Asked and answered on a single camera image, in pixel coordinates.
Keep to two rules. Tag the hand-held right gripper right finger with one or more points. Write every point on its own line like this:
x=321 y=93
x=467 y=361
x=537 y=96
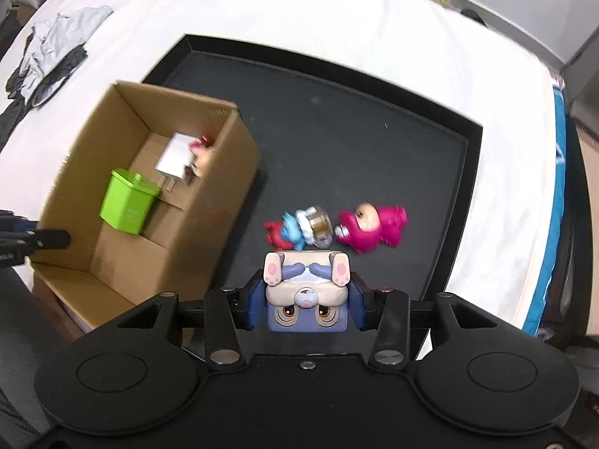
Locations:
x=356 y=306

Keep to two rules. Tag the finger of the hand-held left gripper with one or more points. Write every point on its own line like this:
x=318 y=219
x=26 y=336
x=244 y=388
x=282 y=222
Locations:
x=49 y=239

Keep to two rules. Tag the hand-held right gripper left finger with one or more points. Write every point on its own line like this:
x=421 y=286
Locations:
x=255 y=301

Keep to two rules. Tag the purple rabbit cube toy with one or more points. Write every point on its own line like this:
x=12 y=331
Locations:
x=306 y=290

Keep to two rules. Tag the pink bear figure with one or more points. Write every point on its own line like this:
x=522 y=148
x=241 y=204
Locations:
x=374 y=227

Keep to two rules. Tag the blue and red figure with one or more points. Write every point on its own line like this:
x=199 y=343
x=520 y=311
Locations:
x=292 y=229

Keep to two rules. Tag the green plastic container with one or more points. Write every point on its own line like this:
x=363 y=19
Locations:
x=128 y=201

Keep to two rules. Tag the brown cardboard box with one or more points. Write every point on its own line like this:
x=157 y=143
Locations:
x=187 y=224

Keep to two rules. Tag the white charger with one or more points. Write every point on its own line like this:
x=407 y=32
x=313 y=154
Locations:
x=177 y=156

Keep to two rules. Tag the red dress doll figure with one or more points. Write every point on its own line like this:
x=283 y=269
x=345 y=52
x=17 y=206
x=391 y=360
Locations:
x=202 y=159

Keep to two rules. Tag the black tray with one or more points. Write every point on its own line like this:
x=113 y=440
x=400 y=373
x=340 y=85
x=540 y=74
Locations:
x=351 y=126

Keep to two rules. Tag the dark grey cloth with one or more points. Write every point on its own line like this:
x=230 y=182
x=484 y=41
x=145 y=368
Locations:
x=21 y=336

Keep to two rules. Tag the black cloth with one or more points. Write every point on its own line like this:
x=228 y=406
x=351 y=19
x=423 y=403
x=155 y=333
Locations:
x=56 y=77

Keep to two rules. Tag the grey clothes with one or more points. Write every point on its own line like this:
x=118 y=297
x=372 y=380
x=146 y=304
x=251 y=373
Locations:
x=61 y=32

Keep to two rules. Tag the blue patterned mattress edge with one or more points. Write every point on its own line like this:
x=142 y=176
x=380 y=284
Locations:
x=554 y=187

